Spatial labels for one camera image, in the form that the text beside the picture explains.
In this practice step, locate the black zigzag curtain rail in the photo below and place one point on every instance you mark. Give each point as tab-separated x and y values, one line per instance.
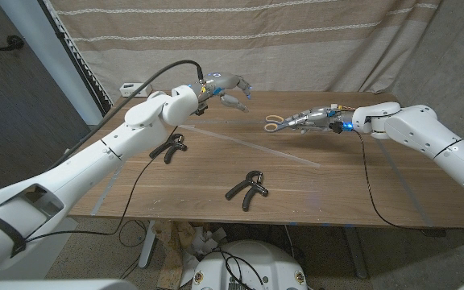
75	60

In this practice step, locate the black hand grip exerciser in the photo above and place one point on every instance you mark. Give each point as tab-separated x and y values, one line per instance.
160	150
237	189

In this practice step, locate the white door frame post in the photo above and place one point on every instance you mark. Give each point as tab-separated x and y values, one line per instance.
55	60

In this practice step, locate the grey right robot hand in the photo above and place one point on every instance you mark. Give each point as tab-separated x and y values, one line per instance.
320	117

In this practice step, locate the white power strip box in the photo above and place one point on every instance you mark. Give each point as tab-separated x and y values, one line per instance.
129	89

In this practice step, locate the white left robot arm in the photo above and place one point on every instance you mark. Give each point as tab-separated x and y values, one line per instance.
95	165

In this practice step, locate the brown cardboard piece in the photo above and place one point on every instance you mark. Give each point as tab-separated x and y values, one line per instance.
171	262

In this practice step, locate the grey table leg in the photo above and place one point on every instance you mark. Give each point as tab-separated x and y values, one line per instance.
356	253

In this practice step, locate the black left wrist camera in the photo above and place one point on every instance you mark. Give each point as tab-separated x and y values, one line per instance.
201	109

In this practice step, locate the beige striped curtain backdrop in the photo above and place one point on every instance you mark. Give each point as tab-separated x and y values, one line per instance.
232	40

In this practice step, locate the white table leg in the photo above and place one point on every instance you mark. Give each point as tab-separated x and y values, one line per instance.
148	245

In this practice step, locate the crumpled white paper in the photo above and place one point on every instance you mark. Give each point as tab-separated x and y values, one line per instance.
204	245

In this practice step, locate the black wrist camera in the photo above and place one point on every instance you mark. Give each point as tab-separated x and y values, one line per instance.
201	109
338	127

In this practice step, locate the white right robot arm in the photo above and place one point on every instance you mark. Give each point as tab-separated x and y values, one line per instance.
425	135

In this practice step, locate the stretched clear tape strip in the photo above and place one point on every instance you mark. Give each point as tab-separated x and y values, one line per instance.
256	147

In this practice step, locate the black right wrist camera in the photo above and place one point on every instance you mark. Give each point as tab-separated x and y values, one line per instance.
338	127

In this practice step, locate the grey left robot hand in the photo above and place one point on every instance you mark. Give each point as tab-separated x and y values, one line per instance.
224	82

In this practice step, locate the dark grey door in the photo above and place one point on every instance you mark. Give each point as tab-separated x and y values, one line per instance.
14	121

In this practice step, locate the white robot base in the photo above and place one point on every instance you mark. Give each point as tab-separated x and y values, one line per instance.
264	258

